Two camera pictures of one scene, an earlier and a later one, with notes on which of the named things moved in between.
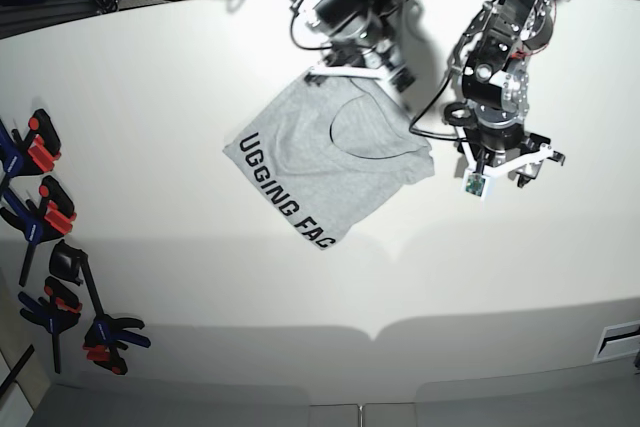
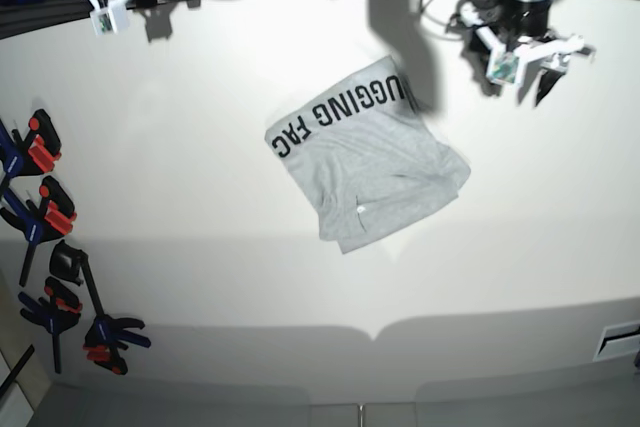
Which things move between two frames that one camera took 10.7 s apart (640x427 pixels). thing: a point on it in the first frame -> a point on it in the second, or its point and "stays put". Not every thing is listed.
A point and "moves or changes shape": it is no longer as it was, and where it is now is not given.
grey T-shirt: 328,154 moves or changes shape
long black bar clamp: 106,335 stays put
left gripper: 511,151 -> 513,14
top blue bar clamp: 35,153 stays put
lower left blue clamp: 57,312 stays put
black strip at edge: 13,375 stays put
